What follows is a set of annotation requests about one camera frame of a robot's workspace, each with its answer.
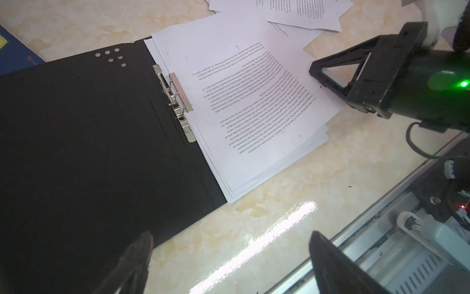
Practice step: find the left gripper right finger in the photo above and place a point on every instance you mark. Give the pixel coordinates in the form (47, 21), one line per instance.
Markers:
(335, 273)

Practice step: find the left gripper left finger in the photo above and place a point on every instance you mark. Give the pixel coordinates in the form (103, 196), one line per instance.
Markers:
(131, 273)

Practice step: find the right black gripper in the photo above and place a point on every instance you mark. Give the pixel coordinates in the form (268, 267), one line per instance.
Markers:
(362, 76)

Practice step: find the text paper sheet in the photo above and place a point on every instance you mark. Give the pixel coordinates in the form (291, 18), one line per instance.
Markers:
(302, 21)

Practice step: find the red folder black inside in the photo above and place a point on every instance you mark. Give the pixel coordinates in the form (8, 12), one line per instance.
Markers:
(92, 156)

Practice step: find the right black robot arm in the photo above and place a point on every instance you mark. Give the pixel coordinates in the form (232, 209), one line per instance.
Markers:
(423, 72)

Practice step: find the blue booklet yellow label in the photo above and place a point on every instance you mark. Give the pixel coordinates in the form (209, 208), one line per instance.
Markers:
(15, 55)

